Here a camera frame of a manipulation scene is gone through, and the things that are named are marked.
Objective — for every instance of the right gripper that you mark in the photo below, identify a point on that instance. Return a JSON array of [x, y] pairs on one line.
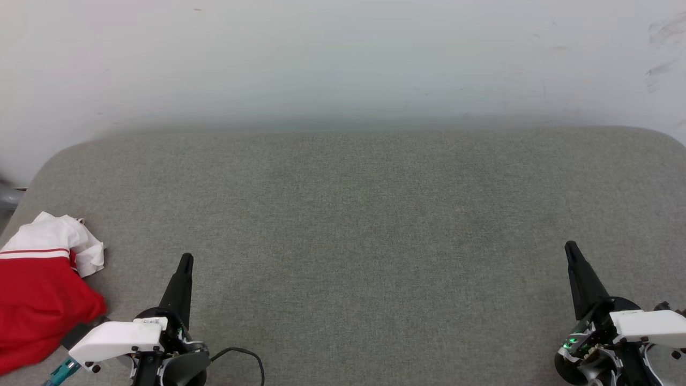
[[589, 348]]

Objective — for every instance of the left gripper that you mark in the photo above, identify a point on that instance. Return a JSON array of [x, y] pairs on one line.
[[185, 364]]

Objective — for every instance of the red white jersey shirt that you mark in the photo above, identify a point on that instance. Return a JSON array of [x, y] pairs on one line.
[[37, 300]]

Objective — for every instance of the white right camera bracket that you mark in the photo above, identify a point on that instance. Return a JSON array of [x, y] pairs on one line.
[[648, 327]]

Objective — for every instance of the white camera bracket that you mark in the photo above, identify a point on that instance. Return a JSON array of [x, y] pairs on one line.
[[118, 338], [648, 327]]

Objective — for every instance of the white left camera bracket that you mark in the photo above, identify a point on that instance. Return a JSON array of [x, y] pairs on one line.
[[118, 338]]

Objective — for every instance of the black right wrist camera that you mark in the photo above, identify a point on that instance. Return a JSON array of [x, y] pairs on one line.
[[667, 308]]

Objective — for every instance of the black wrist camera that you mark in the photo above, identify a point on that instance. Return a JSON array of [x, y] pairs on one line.
[[667, 308], [77, 336]]

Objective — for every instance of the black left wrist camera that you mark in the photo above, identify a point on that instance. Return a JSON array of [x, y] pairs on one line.
[[77, 336]]

